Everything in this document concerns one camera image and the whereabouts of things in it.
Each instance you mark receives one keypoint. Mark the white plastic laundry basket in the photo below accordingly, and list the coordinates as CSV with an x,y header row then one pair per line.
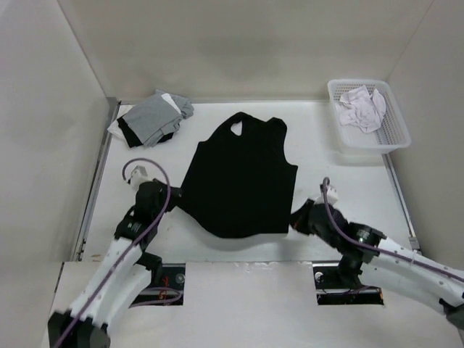
x,y
392,133

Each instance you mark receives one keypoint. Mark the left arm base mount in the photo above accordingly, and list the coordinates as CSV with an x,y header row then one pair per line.
x,y
166,289

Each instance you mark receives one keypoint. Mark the grey folded tank top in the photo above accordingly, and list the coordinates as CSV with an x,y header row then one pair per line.
x,y
154,115

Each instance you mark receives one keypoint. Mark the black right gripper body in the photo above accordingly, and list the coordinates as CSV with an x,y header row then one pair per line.
x,y
304,224

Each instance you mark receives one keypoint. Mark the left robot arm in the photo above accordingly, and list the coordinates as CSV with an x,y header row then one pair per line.
x,y
126,270

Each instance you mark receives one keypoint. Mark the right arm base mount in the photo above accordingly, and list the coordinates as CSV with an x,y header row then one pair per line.
x,y
331,289

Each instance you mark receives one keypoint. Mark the black tank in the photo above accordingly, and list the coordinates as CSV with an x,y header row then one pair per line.
x,y
133,140
239,183

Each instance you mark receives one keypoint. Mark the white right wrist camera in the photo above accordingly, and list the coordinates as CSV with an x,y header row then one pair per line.
x,y
332,196

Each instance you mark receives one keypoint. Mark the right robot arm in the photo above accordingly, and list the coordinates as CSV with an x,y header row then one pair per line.
x,y
371,259

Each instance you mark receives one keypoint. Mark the black folded tank top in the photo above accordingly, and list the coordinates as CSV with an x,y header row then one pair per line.
x,y
133,140

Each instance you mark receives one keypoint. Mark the metal table edge rail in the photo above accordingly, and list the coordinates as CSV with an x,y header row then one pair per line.
x,y
97,167

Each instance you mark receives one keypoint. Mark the white crumpled tank top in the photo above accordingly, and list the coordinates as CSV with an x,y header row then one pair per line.
x,y
362,109

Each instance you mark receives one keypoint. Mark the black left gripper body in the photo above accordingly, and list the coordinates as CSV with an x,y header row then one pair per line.
x,y
159,209

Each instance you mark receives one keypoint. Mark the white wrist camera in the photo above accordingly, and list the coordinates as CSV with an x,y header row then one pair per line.
x,y
138,176
332,196

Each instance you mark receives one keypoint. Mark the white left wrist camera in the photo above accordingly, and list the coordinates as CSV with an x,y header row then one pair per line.
x,y
138,176

